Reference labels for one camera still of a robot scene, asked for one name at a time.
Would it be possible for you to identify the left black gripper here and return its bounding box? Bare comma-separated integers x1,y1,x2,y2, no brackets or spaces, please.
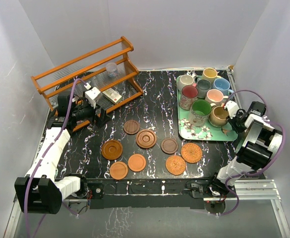
72,98,112,128

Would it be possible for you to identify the brown stoneware mug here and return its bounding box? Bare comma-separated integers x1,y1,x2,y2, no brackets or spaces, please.
209,106,229,127

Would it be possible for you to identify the dark walnut coaster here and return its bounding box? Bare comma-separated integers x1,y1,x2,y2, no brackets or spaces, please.
123,119,140,135
161,138,178,154

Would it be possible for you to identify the orange ringed wooden saucer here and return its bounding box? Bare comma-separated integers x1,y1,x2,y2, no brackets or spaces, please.
102,139,123,160

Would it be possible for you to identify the brown ringed wooden saucer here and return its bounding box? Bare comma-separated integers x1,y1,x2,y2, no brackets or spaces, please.
136,129,157,149

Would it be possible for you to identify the green floral tray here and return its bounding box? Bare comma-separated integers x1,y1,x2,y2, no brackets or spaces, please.
177,90,237,141

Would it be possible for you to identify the orange wooden shelf rack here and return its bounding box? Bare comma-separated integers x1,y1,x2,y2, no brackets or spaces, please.
31,36,144,132

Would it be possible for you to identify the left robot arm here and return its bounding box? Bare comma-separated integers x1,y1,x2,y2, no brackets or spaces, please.
14,90,111,214

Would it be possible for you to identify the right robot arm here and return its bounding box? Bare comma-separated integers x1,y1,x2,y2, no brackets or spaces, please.
207,101,283,197

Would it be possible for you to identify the clear plastic cup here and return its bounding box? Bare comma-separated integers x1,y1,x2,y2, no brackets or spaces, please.
106,62,118,78

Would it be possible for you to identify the light wood coaster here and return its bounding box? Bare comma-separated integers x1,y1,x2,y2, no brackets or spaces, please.
110,161,128,180
128,154,146,172

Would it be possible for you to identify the woven rattan coaster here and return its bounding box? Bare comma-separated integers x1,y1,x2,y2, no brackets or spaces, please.
166,155,186,176
181,143,202,164

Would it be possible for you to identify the white green small box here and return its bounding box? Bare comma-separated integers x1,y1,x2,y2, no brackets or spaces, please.
102,88,122,105

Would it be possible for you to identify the pale pink mug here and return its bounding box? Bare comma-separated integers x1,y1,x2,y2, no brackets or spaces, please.
205,89,228,106

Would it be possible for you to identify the green inside mug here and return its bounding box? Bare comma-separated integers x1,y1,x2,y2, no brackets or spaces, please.
188,99,216,127

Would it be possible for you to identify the blue mug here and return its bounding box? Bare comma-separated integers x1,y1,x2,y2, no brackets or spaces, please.
212,78,233,96

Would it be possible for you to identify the grey mug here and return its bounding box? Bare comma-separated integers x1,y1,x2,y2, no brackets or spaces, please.
196,79,212,99

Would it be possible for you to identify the yellow mug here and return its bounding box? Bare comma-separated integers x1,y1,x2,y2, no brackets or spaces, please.
201,67,220,84

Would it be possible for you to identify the pink halloween mug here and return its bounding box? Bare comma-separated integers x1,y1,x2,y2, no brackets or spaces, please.
179,85,198,110

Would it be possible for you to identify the white cream mug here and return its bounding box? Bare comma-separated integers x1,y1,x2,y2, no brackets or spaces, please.
177,73,197,92

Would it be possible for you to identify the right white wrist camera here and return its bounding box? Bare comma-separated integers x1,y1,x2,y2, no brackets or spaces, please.
223,100,240,119

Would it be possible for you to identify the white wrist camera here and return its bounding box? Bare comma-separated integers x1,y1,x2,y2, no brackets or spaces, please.
223,100,240,119
85,87,102,109

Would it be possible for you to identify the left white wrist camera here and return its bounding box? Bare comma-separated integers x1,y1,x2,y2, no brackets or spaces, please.
85,87,102,109

